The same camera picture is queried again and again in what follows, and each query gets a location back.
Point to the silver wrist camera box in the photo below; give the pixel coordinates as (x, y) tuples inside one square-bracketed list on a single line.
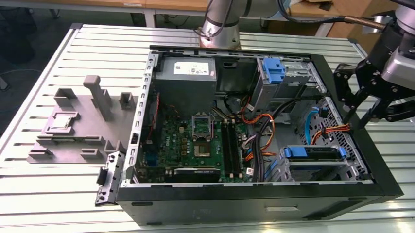
[(398, 68)]

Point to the black graphics card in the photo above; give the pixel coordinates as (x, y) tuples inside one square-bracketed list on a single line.
[(194, 175)]

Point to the grey metal drive cage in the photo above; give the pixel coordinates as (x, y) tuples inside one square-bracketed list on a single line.
[(268, 97)]

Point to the brown wooden cabinet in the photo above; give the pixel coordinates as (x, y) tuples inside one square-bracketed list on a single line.
[(352, 38)]

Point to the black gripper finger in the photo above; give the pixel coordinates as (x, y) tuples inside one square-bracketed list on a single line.
[(347, 82), (398, 104)]

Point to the silver CPU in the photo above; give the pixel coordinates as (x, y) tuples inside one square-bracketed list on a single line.
[(63, 121)]

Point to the metal disk bay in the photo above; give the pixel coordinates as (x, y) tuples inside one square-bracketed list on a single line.
[(315, 165)]

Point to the grey power supply unit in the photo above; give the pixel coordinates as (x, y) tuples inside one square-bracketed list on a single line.
[(184, 97)]

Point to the wooden desk white legs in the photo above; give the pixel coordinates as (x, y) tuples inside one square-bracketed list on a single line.
[(324, 9), (98, 3)]

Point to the hard disk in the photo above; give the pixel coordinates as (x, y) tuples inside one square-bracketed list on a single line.
[(295, 152)]

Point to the grey card retention bracket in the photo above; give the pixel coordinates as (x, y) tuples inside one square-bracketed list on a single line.
[(111, 179)]

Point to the grey parts rack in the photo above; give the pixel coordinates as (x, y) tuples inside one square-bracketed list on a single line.
[(87, 136)]

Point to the blue drive latch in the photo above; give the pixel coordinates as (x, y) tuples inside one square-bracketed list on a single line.
[(274, 70)]

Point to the green RAM stick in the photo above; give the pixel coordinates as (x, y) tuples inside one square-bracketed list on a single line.
[(63, 140)]

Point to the CPU socket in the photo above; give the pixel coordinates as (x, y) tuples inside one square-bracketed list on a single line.
[(204, 149)]

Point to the black PC case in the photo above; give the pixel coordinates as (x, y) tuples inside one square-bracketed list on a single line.
[(227, 206)]

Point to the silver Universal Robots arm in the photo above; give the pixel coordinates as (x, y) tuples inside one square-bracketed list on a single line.
[(220, 34)]

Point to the black RAM slot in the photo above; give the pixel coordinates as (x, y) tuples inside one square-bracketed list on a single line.
[(227, 148), (236, 148)]

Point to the green motherboard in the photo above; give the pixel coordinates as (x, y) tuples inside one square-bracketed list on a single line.
[(175, 140)]

